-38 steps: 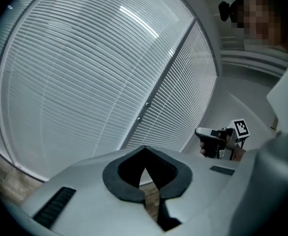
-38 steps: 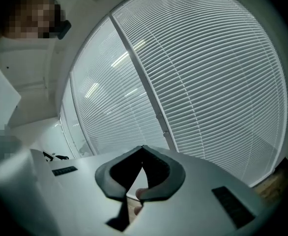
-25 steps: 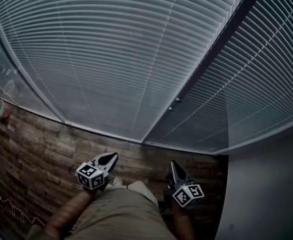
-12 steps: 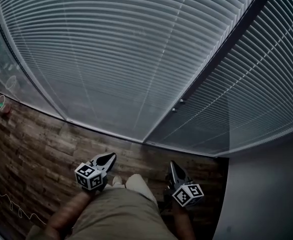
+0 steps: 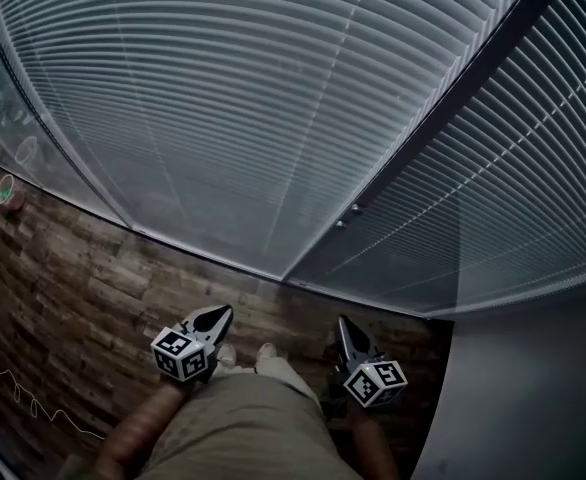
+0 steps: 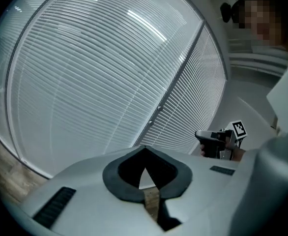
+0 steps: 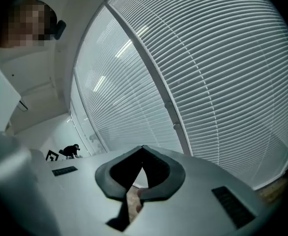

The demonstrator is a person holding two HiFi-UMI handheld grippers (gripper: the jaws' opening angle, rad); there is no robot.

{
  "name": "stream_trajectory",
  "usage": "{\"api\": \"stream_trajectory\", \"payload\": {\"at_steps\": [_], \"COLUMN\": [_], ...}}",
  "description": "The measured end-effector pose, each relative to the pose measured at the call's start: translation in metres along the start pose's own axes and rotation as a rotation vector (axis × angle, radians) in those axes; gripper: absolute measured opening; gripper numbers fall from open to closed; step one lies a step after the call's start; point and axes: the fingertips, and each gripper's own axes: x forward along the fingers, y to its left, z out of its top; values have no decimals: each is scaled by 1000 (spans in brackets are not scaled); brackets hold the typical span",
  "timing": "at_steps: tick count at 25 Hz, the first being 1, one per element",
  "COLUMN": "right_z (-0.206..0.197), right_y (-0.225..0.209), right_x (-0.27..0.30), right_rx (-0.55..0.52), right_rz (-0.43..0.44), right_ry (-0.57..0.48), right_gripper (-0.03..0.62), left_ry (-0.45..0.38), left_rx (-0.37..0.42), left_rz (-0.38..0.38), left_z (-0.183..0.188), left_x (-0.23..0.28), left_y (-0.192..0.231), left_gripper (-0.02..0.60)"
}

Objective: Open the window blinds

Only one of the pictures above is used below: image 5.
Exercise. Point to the person's left forearm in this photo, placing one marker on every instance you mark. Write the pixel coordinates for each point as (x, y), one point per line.
(138, 428)

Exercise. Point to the person's right shoe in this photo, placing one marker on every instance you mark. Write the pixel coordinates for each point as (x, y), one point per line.
(267, 352)

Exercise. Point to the person's light shirt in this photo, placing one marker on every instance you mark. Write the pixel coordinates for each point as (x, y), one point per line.
(248, 433)

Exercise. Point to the person's left shoe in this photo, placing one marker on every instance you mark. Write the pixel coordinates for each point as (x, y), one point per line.
(225, 355)

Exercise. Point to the person's shoe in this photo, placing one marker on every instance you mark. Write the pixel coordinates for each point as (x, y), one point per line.
(267, 352)
(225, 355)

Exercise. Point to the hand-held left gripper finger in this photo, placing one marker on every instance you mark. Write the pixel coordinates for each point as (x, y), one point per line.
(198, 316)
(224, 330)

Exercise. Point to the metal window frame post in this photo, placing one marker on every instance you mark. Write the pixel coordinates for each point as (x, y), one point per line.
(448, 103)
(73, 178)

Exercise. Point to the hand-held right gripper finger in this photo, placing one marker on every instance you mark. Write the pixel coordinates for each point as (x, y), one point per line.
(343, 340)
(360, 340)

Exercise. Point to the person's right forearm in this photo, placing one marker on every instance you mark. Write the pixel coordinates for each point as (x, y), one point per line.
(370, 443)

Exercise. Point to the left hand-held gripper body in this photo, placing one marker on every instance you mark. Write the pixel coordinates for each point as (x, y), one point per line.
(178, 355)

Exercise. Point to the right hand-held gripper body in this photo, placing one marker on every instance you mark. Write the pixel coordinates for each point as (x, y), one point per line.
(375, 383)

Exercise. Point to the person's light trousers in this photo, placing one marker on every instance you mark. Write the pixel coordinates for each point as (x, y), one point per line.
(278, 373)

